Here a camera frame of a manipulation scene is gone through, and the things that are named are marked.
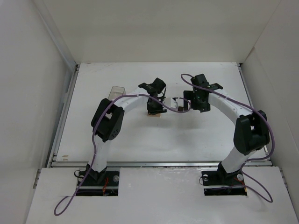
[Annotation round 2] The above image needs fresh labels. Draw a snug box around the aluminium frame rail left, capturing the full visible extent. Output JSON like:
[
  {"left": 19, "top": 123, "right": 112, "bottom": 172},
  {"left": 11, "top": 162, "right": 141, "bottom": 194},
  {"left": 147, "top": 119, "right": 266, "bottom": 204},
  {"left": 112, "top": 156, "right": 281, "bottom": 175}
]
[{"left": 43, "top": 64, "right": 80, "bottom": 168}]

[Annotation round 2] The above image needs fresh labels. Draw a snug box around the aluminium frame rail front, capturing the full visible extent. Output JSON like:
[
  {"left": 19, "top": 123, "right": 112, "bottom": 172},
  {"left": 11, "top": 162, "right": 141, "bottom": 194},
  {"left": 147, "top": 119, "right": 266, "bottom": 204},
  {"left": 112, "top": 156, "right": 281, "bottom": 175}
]
[{"left": 48, "top": 159, "right": 273, "bottom": 168}]

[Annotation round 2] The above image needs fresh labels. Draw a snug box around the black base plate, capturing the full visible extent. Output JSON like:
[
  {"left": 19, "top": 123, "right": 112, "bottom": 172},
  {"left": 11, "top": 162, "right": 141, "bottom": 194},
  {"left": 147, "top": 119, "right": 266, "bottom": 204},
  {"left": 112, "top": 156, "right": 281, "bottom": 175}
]
[
  {"left": 75, "top": 170, "right": 120, "bottom": 196},
  {"left": 199, "top": 170, "right": 247, "bottom": 196}
]

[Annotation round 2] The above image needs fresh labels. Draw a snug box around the aluminium frame rail right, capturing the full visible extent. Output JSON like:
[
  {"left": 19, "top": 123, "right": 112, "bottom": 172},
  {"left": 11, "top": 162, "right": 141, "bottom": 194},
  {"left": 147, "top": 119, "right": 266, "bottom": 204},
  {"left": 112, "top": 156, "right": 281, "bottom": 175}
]
[{"left": 237, "top": 63, "right": 275, "bottom": 162}]

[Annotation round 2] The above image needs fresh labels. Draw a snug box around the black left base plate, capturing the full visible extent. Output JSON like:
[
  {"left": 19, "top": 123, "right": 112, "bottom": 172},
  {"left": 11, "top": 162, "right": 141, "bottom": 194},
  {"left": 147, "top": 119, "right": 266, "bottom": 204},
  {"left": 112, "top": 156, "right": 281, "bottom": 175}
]
[{"left": 75, "top": 170, "right": 120, "bottom": 196}]

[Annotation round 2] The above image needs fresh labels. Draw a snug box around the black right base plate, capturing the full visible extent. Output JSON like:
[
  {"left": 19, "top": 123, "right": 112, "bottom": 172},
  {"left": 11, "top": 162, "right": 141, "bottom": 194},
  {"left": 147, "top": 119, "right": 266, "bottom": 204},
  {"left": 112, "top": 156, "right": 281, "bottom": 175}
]
[{"left": 199, "top": 170, "right": 247, "bottom": 196}]

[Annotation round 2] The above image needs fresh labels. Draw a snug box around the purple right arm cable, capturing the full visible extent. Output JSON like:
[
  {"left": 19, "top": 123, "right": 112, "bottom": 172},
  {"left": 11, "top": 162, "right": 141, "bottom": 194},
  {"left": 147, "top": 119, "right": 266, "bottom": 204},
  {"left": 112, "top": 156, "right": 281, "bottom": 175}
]
[{"left": 180, "top": 73, "right": 274, "bottom": 203}]

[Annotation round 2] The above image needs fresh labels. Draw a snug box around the clear plastic box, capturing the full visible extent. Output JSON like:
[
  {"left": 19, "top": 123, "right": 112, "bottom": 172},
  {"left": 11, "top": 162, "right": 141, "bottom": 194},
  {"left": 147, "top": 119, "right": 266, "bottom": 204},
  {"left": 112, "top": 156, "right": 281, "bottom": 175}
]
[{"left": 108, "top": 86, "right": 126, "bottom": 100}]

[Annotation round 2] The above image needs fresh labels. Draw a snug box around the long light wood block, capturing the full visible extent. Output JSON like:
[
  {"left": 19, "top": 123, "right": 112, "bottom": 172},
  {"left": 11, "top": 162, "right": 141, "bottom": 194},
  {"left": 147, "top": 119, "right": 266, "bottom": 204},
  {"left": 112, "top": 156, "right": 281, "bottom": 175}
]
[{"left": 147, "top": 113, "right": 161, "bottom": 118}]

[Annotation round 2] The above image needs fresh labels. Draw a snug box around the aluminium frame rail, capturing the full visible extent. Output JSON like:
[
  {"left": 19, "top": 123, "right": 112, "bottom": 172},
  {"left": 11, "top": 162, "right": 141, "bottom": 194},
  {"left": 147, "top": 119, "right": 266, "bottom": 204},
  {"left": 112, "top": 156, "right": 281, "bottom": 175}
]
[
  {"left": 237, "top": 63, "right": 275, "bottom": 162},
  {"left": 48, "top": 159, "right": 273, "bottom": 168},
  {"left": 43, "top": 64, "right": 80, "bottom": 168}
]

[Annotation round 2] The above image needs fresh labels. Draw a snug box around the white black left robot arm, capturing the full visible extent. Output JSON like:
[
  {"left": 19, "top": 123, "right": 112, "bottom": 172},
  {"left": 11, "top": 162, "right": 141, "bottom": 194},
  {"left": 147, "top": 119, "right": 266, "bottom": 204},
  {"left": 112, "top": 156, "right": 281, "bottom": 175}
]
[{"left": 86, "top": 78, "right": 166, "bottom": 183}]

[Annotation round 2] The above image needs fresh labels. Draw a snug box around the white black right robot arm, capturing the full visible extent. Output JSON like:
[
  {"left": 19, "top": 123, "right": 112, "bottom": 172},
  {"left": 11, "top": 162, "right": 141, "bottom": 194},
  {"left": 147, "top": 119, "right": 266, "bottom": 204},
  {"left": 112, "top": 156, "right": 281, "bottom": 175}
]
[{"left": 184, "top": 74, "right": 271, "bottom": 186}]

